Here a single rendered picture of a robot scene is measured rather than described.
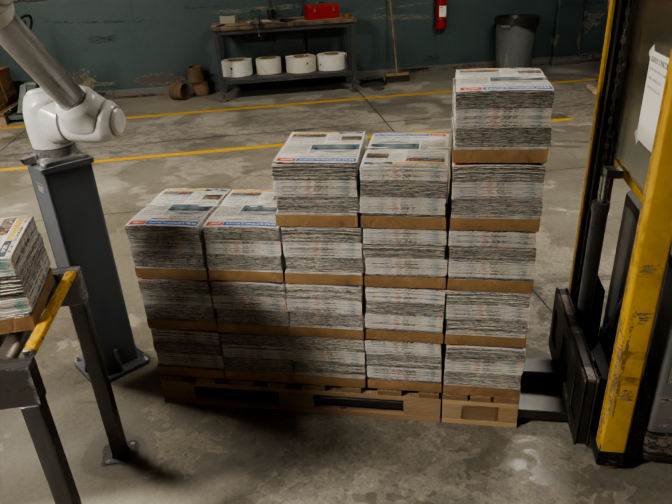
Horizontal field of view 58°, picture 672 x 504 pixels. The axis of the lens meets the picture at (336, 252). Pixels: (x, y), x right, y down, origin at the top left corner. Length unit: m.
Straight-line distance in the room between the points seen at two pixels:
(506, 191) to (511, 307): 0.43
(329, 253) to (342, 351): 0.41
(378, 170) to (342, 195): 0.15
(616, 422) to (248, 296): 1.35
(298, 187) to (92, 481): 1.31
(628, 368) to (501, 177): 0.73
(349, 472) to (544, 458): 0.71
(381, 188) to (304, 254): 0.38
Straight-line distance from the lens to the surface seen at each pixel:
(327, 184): 2.01
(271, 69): 8.19
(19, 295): 1.79
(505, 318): 2.21
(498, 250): 2.08
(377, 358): 2.32
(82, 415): 2.81
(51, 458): 1.88
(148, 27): 8.78
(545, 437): 2.51
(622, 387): 2.20
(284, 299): 2.24
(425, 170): 1.95
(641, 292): 2.01
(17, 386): 1.74
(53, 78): 2.28
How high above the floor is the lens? 1.69
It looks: 27 degrees down
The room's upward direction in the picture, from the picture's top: 3 degrees counter-clockwise
